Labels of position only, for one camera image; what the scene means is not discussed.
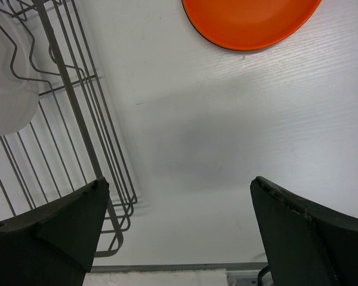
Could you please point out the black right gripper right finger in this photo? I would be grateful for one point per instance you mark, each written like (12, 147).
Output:
(305, 243)

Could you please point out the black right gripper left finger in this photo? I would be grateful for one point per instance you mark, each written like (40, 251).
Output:
(54, 244)

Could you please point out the orange plate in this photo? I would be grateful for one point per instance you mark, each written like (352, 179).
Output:
(247, 25)

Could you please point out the dark rimmed white plate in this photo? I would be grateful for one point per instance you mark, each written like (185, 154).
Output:
(19, 96)

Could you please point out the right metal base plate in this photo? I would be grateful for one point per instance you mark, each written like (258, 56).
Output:
(252, 277)

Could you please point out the wire dish rack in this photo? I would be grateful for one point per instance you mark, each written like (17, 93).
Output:
(72, 138)

